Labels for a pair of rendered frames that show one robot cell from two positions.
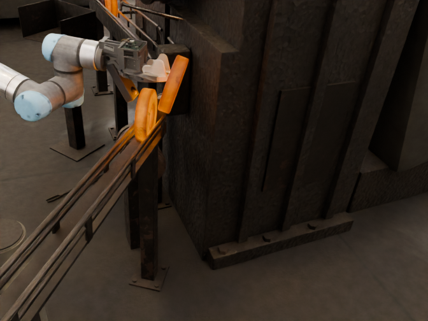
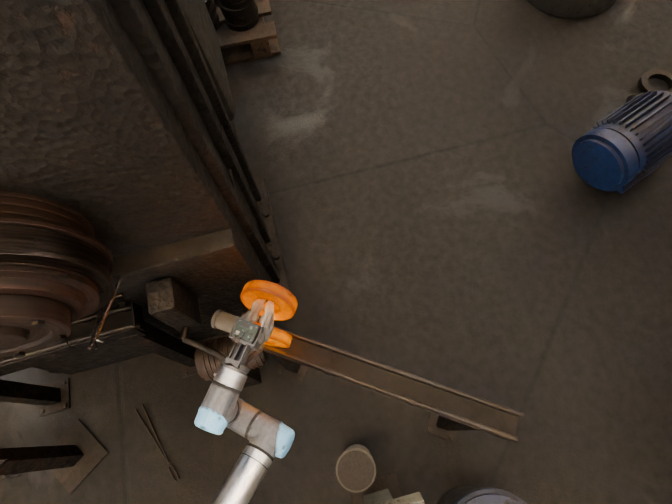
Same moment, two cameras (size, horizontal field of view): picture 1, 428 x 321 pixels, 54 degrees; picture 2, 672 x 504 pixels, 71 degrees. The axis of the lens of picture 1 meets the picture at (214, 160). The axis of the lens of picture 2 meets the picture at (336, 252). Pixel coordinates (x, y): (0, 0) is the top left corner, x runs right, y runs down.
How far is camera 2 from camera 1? 1.10 m
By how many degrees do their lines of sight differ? 50
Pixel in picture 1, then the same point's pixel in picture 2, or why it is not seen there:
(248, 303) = (331, 286)
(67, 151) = (84, 467)
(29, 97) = (287, 439)
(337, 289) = (325, 214)
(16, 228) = (350, 455)
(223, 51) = (231, 242)
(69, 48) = (231, 400)
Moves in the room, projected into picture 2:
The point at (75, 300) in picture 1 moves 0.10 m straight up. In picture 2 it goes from (313, 431) to (311, 431)
